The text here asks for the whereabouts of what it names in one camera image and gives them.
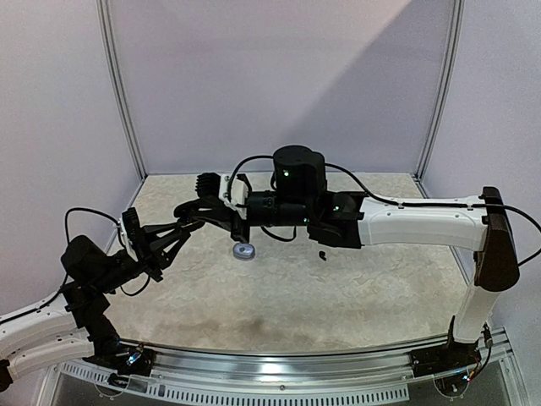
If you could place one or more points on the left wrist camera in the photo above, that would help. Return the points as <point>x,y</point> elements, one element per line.
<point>131,233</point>

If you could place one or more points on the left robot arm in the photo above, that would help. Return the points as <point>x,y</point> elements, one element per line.
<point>71,323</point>

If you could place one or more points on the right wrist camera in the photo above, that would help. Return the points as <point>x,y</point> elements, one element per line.
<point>224,191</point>

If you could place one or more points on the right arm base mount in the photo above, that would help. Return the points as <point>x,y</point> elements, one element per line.
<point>452,355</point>

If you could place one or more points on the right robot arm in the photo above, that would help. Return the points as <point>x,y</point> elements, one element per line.
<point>355,219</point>

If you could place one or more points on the right frame post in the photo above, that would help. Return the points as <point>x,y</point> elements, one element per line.
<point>444,84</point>

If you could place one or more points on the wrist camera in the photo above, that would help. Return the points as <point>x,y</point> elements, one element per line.
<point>224,191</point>
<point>131,233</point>

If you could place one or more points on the purple round charging case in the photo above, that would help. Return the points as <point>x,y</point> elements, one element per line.
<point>243,252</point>

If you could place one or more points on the aluminium front rail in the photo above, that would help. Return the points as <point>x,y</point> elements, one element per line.
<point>384,375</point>

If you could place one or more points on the frame post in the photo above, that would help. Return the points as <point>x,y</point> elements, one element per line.
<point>118,88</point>
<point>444,84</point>

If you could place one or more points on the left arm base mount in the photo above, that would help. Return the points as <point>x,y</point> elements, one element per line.
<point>124,361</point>

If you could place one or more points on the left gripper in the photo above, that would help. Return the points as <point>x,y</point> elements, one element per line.
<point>150,256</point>

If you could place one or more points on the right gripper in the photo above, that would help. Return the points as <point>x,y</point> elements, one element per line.
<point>237,218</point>

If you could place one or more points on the black charging case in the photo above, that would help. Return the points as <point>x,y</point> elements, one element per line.
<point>183,215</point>

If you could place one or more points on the left frame post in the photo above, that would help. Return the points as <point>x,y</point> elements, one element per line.
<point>118,88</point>

